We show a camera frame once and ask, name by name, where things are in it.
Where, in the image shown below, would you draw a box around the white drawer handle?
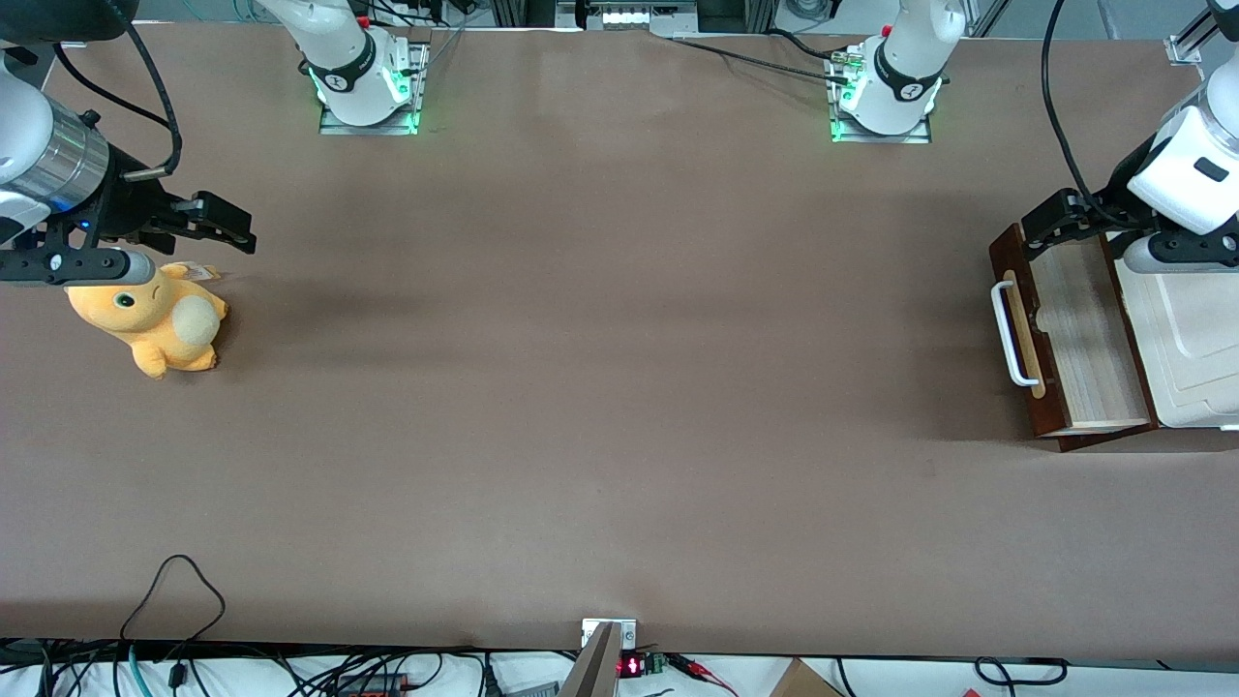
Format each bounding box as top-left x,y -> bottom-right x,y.
991,279 -> 1042,388

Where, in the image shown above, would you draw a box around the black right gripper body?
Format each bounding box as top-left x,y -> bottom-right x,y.
44,145 -> 187,251

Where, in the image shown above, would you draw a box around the brown cardboard box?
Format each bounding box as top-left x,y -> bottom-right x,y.
770,658 -> 843,697

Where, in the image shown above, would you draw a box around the aluminium frame corner bracket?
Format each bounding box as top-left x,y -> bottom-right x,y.
1164,0 -> 1223,67

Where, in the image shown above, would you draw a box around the long black table cable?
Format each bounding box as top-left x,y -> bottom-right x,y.
668,37 -> 843,80

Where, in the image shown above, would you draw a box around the dark wood drawer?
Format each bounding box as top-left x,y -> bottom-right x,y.
989,223 -> 1155,439

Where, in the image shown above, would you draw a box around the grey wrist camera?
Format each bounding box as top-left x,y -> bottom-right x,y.
1121,230 -> 1239,275
0,248 -> 156,288

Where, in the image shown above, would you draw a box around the yellow plush toy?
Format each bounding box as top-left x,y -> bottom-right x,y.
65,259 -> 229,380

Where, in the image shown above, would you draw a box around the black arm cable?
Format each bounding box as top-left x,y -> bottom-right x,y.
53,24 -> 185,183
1041,0 -> 1163,233

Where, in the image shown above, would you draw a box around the cream white cabinet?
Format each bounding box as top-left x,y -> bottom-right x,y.
1060,232 -> 1239,453

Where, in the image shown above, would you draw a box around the metal light fixture frame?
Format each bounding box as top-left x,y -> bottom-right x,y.
557,0 -> 700,32

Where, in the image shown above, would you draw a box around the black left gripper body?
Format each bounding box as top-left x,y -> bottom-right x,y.
1089,131 -> 1163,234

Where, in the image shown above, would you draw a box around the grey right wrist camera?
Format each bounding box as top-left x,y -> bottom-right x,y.
0,248 -> 156,288

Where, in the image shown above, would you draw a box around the short black table cable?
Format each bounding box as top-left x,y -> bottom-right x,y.
765,29 -> 862,61

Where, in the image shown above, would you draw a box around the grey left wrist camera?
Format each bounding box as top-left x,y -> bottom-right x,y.
1121,230 -> 1239,275

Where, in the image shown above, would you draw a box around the tan handle backing plate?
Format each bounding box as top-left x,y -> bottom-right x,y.
1002,269 -> 1048,398

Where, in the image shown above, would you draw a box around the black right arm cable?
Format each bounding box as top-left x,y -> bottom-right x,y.
53,24 -> 185,183

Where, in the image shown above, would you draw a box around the red and black probe wires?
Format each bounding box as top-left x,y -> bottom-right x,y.
666,654 -> 739,694

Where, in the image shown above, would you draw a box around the black coiled floor cable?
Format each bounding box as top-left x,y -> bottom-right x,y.
973,656 -> 1071,688

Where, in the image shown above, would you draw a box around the black looped cable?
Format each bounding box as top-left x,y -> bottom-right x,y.
121,554 -> 227,645

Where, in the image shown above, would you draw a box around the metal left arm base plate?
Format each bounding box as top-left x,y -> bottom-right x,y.
828,58 -> 933,144

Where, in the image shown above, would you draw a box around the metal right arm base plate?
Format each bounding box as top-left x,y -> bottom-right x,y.
319,39 -> 427,136

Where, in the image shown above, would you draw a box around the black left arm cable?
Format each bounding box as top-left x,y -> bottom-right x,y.
1041,0 -> 1163,233

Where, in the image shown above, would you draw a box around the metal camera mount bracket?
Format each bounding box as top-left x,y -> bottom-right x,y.
559,618 -> 638,697

